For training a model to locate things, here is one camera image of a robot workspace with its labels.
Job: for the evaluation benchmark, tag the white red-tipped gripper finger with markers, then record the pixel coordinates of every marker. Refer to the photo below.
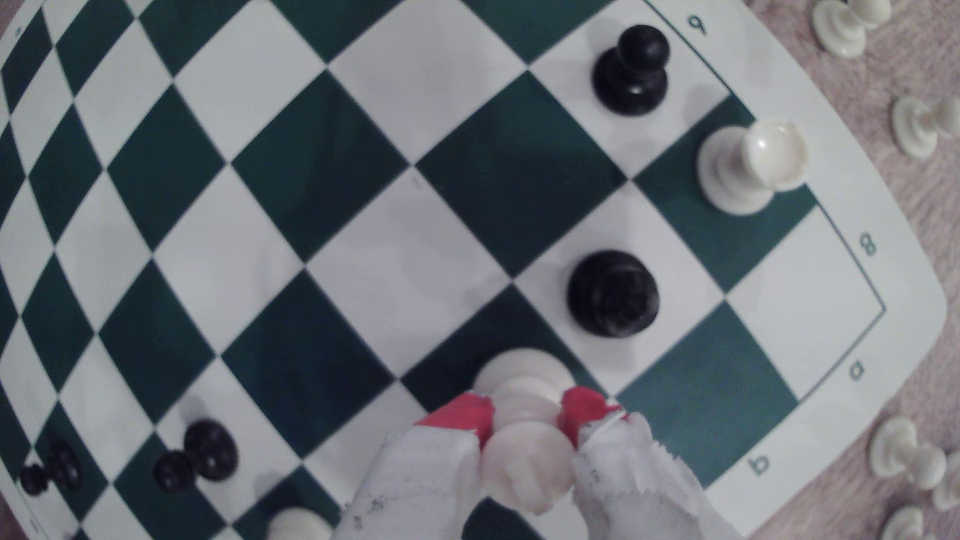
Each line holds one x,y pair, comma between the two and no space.
637,487
427,487

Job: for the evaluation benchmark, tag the white chess pawn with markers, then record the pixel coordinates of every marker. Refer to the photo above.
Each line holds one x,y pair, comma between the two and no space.
836,28
919,126
900,448
525,450
904,526

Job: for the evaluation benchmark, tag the white chess rook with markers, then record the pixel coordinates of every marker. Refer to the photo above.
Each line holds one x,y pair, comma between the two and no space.
300,525

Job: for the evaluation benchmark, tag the black chess bishop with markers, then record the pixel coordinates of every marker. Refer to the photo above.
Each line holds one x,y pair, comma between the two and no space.
613,294

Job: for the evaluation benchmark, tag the black chess pawn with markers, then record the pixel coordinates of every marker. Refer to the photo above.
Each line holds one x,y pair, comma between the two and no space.
64,466
630,75
210,450

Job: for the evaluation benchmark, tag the green white chess mat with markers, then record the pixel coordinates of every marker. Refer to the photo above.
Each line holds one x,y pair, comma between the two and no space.
420,262

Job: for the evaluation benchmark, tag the white chess bishop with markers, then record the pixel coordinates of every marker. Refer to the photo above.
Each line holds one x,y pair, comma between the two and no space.
949,487

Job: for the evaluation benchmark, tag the white pawn on board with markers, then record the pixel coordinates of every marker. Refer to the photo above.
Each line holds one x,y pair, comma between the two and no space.
750,169

